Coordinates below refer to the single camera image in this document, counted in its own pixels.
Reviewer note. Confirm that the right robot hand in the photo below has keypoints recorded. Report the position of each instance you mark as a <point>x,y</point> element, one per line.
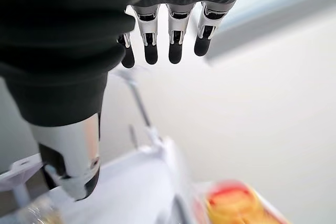
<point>65,37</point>

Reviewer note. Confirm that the yellow container red lid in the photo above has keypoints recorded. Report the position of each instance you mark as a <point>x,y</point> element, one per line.
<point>233,205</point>

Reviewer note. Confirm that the metal IV pole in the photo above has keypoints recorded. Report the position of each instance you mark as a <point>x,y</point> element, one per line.
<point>143,108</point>

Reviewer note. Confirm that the small yellow round object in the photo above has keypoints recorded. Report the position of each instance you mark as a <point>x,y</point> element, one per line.
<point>42,212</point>

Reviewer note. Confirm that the white medical cart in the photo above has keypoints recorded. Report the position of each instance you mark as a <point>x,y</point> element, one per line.
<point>136,195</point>

